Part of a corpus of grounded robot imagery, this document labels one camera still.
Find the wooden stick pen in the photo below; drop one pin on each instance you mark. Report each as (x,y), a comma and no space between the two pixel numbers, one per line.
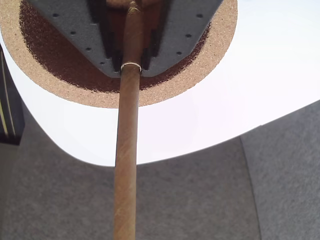
(126,150)

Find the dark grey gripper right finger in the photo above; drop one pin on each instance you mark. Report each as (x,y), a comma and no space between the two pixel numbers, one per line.
(182,32)

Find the cork cylinder pen holder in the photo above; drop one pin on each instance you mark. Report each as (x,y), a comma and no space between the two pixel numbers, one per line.
(175,95)

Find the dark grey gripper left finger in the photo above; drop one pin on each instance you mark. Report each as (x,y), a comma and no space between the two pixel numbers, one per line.
(75,25)

